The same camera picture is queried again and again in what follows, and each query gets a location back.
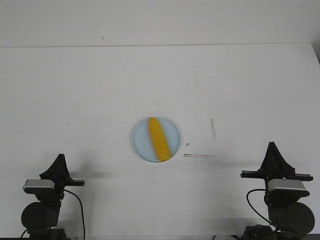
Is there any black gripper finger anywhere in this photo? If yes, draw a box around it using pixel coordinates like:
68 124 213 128
272 141 295 174
257 142 272 172
39 153 62 179
61 153 72 180

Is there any clear tape strip vertical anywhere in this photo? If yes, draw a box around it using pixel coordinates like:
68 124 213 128
210 119 217 140

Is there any light blue round plate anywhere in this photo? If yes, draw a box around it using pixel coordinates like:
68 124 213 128
131 116 181 163

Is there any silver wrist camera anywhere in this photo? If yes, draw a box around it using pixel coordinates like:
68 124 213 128
267 179 310 198
23 179 55 194

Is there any clear tape strip horizontal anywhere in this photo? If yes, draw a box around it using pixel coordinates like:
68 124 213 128
183 153 215 159

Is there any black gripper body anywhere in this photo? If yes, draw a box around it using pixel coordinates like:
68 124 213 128
51 177 85 202
240 170 313 182

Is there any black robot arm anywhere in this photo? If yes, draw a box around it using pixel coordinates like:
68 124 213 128
240 141 316 240
21 153 86 240

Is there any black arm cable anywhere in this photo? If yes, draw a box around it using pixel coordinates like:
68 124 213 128
246 188 278 227
20 189 86 239

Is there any yellow corn cob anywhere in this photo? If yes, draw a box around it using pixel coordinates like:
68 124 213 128
148 117 171 162

